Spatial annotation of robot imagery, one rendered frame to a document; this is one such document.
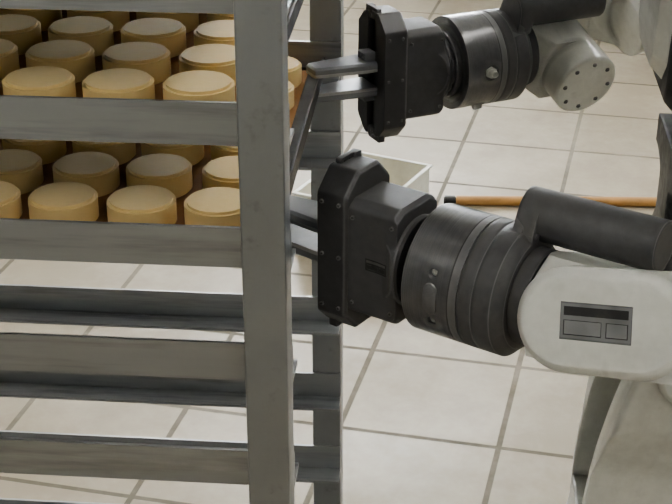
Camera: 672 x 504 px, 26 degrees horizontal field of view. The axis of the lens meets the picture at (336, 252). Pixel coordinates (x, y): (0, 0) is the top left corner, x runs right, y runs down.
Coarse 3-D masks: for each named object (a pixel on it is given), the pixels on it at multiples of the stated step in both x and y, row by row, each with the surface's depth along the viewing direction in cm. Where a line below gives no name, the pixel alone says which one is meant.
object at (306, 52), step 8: (296, 40) 137; (288, 48) 137; (296, 48) 137; (304, 48) 137; (312, 48) 137; (320, 48) 137; (328, 48) 137; (336, 48) 136; (296, 56) 137; (304, 56) 137; (312, 56) 137; (320, 56) 137; (328, 56) 137; (336, 56) 137; (304, 64) 137; (328, 80) 135; (336, 80) 135
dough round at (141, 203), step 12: (120, 192) 105; (132, 192) 105; (144, 192) 105; (156, 192) 105; (168, 192) 105; (108, 204) 104; (120, 204) 104; (132, 204) 104; (144, 204) 104; (156, 204) 104; (168, 204) 104; (108, 216) 104; (120, 216) 103; (132, 216) 103; (144, 216) 103; (156, 216) 103; (168, 216) 104
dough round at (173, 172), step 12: (144, 156) 112; (156, 156) 112; (168, 156) 112; (180, 156) 112; (132, 168) 110; (144, 168) 110; (156, 168) 110; (168, 168) 110; (180, 168) 110; (132, 180) 109; (144, 180) 108; (156, 180) 108; (168, 180) 108; (180, 180) 109; (192, 180) 111; (180, 192) 109
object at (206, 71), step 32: (0, 32) 111; (32, 32) 112; (64, 32) 111; (96, 32) 111; (128, 32) 111; (160, 32) 111; (192, 32) 117; (224, 32) 111; (0, 64) 106; (32, 64) 106; (64, 64) 105; (96, 64) 110; (128, 64) 104; (160, 64) 105; (192, 64) 104; (224, 64) 104; (64, 96) 100; (96, 96) 99; (128, 96) 99; (160, 96) 104; (192, 96) 98; (224, 96) 99
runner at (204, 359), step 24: (0, 336) 104; (24, 336) 104; (48, 336) 104; (72, 336) 104; (96, 336) 104; (0, 360) 105; (24, 360) 105; (48, 360) 105; (72, 360) 105; (96, 360) 104; (120, 360) 104; (144, 360) 104; (168, 360) 104; (192, 360) 104; (216, 360) 104; (240, 360) 103
